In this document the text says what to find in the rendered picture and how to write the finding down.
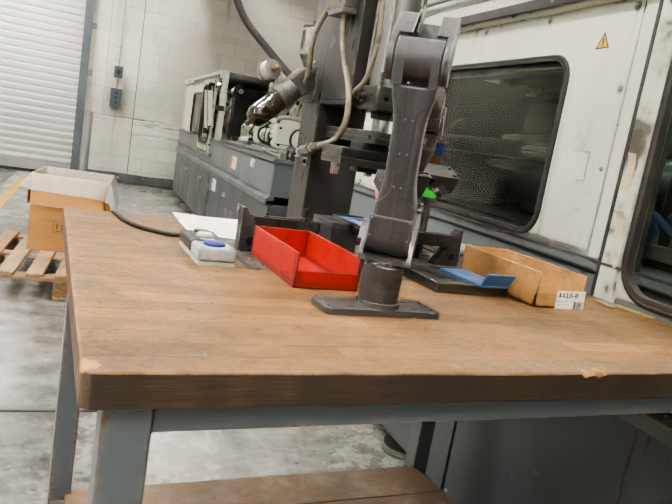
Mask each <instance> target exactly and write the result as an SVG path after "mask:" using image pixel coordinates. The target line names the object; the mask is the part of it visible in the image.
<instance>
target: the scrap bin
mask: <svg viewBox="0 0 672 504"><path fill-rule="evenodd" d="M251 255H252V256H254V257H255V258H256V259H257V260H259V261H260V262H261V263H262V264H264V265H265V266H266V267H267V268H269V269H270V270H271V271H272V272H274V273H275V274H276V275H277V276H279V277H280V278H281V279H282V280H284V281H285V282H286V283H288V284H289V285H290V286H291V287H293V288H305V289H321V290H337V291H354V292H356V291H357V287H358V282H359V276H360V270H361V265H362V259H360V258H357V255H355V254H353V253H351V252H349V251H347V250H345V249H344V248H342V247H340V246H338V245H336V244H334V243H332V242H330V241H328V240H326V239H324V238H323V237H321V236H319V235H317V234H315V233H313V232H311V231H306V230H296V229H287V228H277V227H267V226H258V225H255V228H254V235H253V242H252V249H251Z"/></svg>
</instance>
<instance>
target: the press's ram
mask: <svg viewBox="0 0 672 504"><path fill-rule="evenodd" d="M370 118H371V119H373V123H372V129H371V130H363V129H354V128H346V130H345V132H344V134H343V135H342V137H341V138H340V139H341V140H347V141H351V144H350V147H351V148H350V147H345V146H339V145H333V144H327V143H323V149H322V155H321V160H325V161H329V162H331V166H330V174H331V175H338V173H339V167H340V164H343V165H350V170H352V171H356V172H362V173H364V174H363V176H366V177H371V176H372V174H376V172H377V170H378V169H382V170H386V164H387V158H388V152H389V145H390V139H391V134H388V131H389V125H390V122H393V114H390V113H385V112H378V115H376V114H373V111H371V115H370ZM339 128H340V127H336V126H327V130H326V137H330V138H332V137H334V136H335V134H336V133H337V132H338V130H339Z"/></svg>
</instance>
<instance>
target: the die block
mask: <svg viewBox="0 0 672 504"><path fill-rule="evenodd" d="M313 221H316V222H319V223H321V225H320V231H319V234H318V235H319V236H321V237H323V238H324V239H326V240H328V241H330V242H332V243H334V244H336V245H338V246H340V247H342V248H344V249H345V250H347V251H349V252H351V253H353V254H354V252H355V246H356V240H357V237H356V236H354V235H352V234H350V233H349V228H341V227H331V226H329V225H327V224H325V223H322V222H320V221H318V220H316V219H313Z"/></svg>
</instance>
